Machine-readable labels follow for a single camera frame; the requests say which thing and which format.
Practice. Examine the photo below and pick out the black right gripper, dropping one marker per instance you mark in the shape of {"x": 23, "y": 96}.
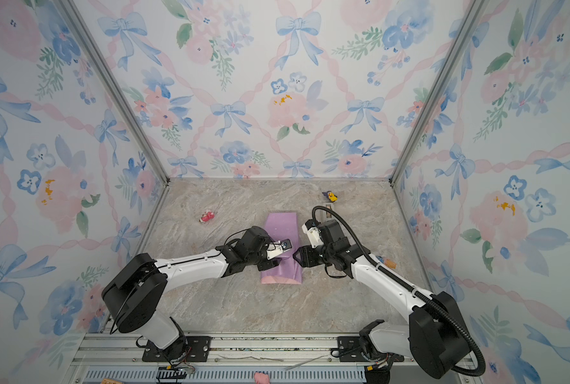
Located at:
{"x": 306, "y": 255}

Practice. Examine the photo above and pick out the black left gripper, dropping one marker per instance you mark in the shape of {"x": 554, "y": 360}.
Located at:
{"x": 270, "y": 263}

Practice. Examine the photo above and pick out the pink purple wrapping paper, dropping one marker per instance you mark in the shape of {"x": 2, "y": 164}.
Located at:
{"x": 283, "y": 226}

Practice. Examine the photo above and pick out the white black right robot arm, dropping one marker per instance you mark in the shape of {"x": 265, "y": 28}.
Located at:
{"x": 435, "y": 337}

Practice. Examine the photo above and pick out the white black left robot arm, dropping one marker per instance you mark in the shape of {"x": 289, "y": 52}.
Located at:
{"x": 133, "y": 296}

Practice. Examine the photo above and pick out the red pink toy figure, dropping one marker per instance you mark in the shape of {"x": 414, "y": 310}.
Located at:
{"x": 207, "y": 216}

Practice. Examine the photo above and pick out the yellow purple toy figure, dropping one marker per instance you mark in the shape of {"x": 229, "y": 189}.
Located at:
{"x": 330, "y": 196}

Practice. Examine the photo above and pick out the blue pink toy figure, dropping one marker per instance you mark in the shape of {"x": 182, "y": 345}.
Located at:
{"x": 389, "y": 263}

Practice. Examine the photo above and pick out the pink object front edge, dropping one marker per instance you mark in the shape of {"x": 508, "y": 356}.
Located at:
{"x": 261, "y": 378}

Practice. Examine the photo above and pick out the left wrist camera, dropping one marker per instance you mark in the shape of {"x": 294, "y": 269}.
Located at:
{"x": 266, "y": 240}

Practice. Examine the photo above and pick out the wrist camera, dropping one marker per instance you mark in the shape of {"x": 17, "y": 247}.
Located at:
{"x": 266, "y": 240}
{"x": 327, "y": 233}

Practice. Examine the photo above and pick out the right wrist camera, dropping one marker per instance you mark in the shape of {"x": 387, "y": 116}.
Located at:
{"x": 327, "y": 233}

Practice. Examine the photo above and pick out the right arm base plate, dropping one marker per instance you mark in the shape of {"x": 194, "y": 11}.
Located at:
{"x": 359, "y": 349}

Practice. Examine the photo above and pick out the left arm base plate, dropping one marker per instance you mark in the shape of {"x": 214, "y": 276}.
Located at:
{"x": 193, "y": 349}

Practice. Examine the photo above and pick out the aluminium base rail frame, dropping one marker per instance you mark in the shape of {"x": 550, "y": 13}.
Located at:
{"x": 243, "y": 349}

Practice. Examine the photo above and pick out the grey slotted cable duct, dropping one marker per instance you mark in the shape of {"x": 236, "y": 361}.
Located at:
{"x": 225, "y": 374}

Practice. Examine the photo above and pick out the aluminium corner post left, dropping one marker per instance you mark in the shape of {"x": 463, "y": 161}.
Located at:
{"x": 79, "y": 29}

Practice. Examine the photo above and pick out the aluminium corner post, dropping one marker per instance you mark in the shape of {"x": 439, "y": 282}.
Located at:
{"x": 79, "y": 29}
{"x": 464, "y": 34}

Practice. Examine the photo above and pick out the aluminium corner post right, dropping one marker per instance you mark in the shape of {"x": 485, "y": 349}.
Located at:
{"x": 464, "y": 34}

